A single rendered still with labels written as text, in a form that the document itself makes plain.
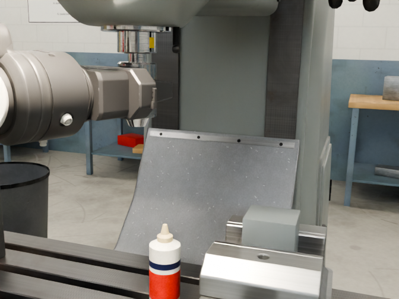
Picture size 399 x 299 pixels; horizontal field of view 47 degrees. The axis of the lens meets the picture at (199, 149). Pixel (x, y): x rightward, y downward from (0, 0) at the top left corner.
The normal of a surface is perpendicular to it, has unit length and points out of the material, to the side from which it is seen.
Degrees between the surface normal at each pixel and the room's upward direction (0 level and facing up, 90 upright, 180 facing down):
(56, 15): 90
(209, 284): 90
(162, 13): 134
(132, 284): 0
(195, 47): 90
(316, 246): 90
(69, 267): 0
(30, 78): 60
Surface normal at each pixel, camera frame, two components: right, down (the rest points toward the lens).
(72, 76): 0.72, -0.32
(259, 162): -0.28, -0.26
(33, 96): 0.78, 0.01
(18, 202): 0.62, 0.25
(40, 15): -0.33, 0.20
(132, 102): -0.61, 0.15
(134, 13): 0.10, 0.85
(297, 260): 0.02, -0.98
